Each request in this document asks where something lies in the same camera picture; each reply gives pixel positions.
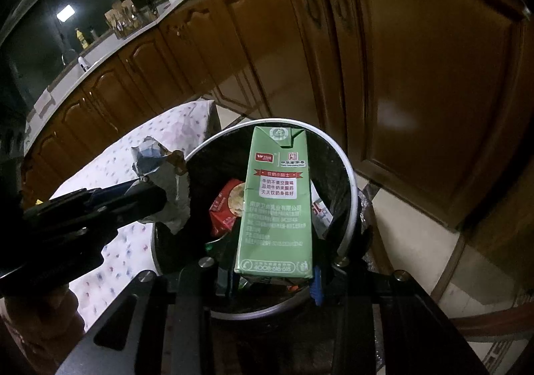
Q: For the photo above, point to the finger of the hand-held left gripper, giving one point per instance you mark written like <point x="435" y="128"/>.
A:
<point x="137" y="208"/>
<point x="104" y="195"/>

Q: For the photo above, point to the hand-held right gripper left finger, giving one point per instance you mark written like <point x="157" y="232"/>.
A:
<point x="183" y="295"/>

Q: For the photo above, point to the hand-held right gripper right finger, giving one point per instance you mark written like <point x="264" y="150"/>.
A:
<point x="316" y="287"/>

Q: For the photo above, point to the white bin with black bag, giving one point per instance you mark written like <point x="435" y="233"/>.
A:
<point x="200" y="191"/>

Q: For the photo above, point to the red snack wrapper with picture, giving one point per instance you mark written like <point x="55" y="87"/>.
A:
<point x="225" y="208"/>

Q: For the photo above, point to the green milk carton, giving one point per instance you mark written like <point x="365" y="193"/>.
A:
<point x="275" y="208"/>

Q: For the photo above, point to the white floral tablecloth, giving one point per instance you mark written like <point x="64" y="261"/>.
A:
<point x="125" y="158"/>

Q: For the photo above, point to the white soap dispenser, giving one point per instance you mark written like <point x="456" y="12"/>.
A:
<point x="84" y="64"/>

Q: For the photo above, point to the metal faucet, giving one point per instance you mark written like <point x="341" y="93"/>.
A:
<point x="69" y="58"/>

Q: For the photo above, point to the white kitchen countertop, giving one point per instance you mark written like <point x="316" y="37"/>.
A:
<point x="104" y="49"/>

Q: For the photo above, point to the yellow bottle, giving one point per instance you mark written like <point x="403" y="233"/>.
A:
<point x="82" y="38"/>

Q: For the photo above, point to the utensil rack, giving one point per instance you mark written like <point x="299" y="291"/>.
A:
<point x="121" y="20"/>

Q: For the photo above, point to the dark kitchen window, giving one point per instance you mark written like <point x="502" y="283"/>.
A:
<point x="50" y="4"/>

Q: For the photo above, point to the brown wooden kitchen cabinets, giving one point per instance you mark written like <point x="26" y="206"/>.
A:
<point x="375" y="66"/>

